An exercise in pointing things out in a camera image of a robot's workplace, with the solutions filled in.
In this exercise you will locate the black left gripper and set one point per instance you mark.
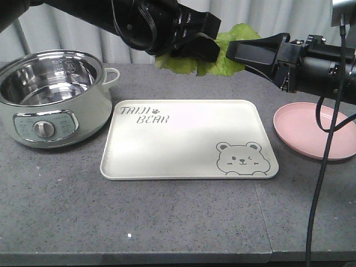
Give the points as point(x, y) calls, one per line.
point(194, 34)

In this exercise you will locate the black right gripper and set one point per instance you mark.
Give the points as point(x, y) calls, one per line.
point(273, 58)

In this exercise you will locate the green lettuce leaf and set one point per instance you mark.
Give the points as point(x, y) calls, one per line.
point(222, 67)

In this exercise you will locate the pink round plate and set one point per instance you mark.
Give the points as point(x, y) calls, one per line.
point(296, 125)

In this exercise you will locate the cream bear serving tray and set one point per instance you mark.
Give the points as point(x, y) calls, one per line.
point(187, 139)

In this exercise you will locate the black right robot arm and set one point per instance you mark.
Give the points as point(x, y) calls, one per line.
point(309, 66)

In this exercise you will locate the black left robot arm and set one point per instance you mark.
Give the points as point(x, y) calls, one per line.
point(156, 27)

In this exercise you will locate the white pleated curtain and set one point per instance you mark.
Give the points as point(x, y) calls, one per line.
point(46, 28)

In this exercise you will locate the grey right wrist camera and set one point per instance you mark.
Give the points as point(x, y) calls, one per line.
point(342, 12)

